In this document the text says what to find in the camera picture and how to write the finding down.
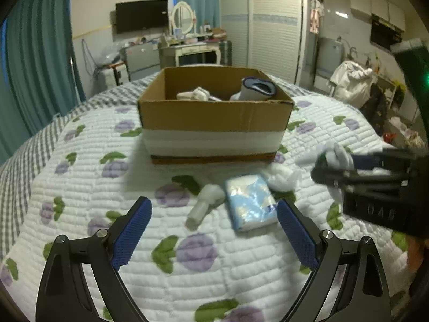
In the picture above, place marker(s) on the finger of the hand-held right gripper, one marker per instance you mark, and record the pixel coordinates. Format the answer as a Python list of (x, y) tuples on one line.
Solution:
[(367, 161), (331, 176)]

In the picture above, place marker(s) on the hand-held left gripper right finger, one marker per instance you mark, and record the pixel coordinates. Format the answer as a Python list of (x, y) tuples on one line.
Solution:
[(298, 238)]

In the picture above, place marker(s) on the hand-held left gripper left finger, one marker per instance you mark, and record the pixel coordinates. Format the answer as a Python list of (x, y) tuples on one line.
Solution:
[(132, 233)]

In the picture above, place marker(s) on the white sock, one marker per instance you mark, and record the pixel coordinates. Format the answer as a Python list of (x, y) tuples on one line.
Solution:
[(338, 156)]

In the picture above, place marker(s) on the white cloth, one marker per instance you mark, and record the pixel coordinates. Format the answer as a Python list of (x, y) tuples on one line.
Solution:
[(281, 177)]

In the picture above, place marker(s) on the light blue tissue packet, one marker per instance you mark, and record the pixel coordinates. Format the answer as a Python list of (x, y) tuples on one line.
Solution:
[(251, 203)]

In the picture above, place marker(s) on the small white bottle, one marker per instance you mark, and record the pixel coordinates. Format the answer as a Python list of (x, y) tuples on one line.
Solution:
[(204, 204)]

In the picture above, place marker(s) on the cardboard box with white band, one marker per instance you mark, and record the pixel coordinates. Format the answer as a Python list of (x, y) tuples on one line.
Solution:
[(214, 127)]

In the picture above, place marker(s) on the person's right hand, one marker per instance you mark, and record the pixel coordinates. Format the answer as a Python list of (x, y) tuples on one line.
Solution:
[(414, 253)]

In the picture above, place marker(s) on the dark garment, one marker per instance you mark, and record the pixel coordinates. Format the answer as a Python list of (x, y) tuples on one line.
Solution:
[(375, 107)]

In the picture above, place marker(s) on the white floral quilt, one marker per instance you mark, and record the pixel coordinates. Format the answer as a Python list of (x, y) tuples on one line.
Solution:
[(100, 181)]

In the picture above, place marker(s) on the white garment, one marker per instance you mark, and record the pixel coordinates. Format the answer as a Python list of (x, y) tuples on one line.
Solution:
[(352, 78)]

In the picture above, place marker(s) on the white washing machine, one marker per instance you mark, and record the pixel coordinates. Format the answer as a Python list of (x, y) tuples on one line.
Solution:
[(330, 60)]

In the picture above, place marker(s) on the white roll with blue rim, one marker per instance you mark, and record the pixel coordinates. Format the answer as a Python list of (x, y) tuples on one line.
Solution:
[(256, 89)]

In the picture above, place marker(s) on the black range hood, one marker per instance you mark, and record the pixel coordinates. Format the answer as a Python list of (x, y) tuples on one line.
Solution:
[(385, 32)]

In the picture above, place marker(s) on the white bundled socks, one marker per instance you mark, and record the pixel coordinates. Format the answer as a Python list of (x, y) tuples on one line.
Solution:
[(196, 94)]

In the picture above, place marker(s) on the hanging patterned clothes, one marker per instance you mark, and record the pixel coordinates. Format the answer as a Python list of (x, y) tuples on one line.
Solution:
[(316, 15)]

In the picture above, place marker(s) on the white sliding wardrobe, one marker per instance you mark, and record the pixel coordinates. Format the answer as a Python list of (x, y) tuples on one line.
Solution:
[(264, 23)]

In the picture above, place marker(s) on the grey small fridge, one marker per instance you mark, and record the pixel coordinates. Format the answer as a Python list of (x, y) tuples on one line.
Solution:
[(140, 60)]

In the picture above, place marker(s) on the clear plastic bag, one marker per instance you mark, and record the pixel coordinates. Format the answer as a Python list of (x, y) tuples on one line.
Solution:
[(110, 53)]

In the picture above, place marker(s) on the white dressing table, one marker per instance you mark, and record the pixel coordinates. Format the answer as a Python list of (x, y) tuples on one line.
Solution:
[(191, 51)]

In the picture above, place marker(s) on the teal curtain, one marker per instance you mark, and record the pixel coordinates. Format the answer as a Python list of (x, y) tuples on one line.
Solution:
[(197, 0), (37, 57)]

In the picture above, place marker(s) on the white oval vanity mirror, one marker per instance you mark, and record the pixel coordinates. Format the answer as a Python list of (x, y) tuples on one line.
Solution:
[(182, 18)]

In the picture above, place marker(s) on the white kitchen wall cabinets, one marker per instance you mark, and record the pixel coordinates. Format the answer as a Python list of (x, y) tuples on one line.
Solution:
[(375, 3)]

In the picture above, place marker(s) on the black wall television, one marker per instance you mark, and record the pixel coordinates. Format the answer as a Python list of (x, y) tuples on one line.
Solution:
[(141, 16)]

